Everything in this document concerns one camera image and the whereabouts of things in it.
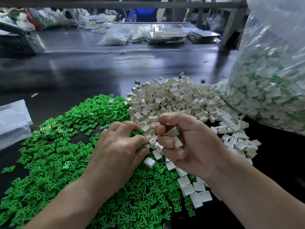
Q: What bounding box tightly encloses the person's left hand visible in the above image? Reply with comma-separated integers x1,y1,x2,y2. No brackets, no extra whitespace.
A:
81,121,151,199

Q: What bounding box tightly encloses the person's right hand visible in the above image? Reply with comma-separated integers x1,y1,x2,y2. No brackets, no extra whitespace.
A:
154,112,230,183

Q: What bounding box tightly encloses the green and white assembled part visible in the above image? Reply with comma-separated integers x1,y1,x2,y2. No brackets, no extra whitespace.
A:
167,126,182,137

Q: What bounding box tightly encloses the pile of white plastic caps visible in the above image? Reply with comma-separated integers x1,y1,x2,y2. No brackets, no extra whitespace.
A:
126,76,262,209

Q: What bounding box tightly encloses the pile of green plastic clips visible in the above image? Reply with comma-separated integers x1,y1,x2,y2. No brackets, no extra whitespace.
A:
0,94,196,229

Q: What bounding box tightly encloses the clear plastic bag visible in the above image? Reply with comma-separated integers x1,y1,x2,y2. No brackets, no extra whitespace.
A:
215,0,305,136

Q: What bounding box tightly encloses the person's left forearm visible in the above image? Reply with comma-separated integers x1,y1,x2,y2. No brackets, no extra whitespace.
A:
24,181,108,229

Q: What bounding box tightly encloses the person's right forearm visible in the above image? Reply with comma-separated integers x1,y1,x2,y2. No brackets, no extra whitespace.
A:
210,155,305,229

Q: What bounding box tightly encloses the small clear bag of parts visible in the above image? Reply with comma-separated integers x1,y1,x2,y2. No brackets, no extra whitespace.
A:
98,28,131,46

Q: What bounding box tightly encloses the stack of clear flat bags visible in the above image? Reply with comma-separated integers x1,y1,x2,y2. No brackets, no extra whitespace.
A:
0,100,33,151

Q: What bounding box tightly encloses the dark flat tray stack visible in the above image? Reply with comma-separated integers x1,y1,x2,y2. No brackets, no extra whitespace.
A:
188,30,221,44

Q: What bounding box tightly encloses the blue crate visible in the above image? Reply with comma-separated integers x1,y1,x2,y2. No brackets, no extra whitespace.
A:
129,8,158,22

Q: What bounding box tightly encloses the grey metal horizontal bar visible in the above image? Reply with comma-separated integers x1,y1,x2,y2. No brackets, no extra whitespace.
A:
0,1,247,9

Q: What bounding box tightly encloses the grey heat sealer machine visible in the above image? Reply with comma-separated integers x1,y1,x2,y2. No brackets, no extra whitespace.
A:
0,20,44,55

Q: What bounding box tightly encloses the grey metal slanted post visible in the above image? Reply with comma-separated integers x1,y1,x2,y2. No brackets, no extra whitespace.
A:
220,0,248,48

